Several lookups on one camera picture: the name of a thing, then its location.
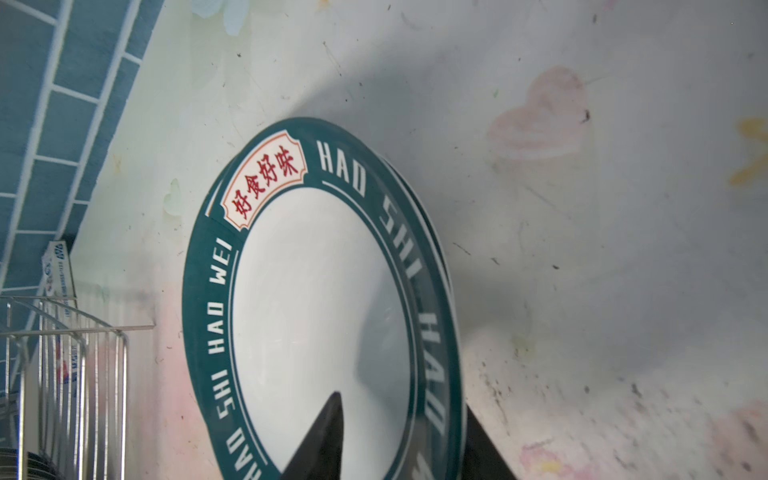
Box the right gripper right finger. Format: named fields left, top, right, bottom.
left=463, top=407, right=517, bottom=480

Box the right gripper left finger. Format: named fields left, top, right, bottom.
left=280, top=391, right=344, bottom=480

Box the green rim plate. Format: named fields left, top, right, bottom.
left=182, top=117, right=467, bottom=479
left=380, top=156, right=453, bottom=288

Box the metal wire dish rack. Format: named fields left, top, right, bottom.
left=1, top=295, right=150, bottom=479

